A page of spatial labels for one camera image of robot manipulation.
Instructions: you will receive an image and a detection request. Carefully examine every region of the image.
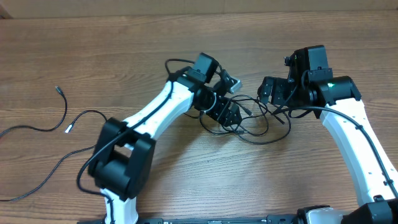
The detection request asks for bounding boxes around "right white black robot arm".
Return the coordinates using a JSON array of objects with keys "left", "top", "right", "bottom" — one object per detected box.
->
[{"left": 257, "top": 45, "right": 397, "bottom": 223}]

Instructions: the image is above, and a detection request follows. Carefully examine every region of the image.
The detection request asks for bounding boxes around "thin black cable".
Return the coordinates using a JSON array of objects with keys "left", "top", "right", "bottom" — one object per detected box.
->
[{"left": 0, "top": 86, "right": 108, "bottom": 202}]

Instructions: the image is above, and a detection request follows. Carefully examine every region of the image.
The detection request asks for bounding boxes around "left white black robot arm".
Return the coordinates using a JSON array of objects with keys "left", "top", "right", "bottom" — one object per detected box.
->
[{"left": 81, "top": 53, "right": 242, "bottom": 223}]

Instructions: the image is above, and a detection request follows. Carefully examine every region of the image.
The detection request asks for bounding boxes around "cardboard backdrop panel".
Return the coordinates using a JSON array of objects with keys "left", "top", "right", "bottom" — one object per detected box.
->
[{"left": 1, "top": 0, "right": 397, "bottom": 19}]

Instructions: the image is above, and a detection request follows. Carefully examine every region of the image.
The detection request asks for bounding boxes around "black USB cable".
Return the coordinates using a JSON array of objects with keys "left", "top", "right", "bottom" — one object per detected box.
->
[
  {"left": 183, "top": 98, "right": 285, "bottom": 136},
  {"left": 198, "top": 95, "right": 292, "bottom": 146}
]

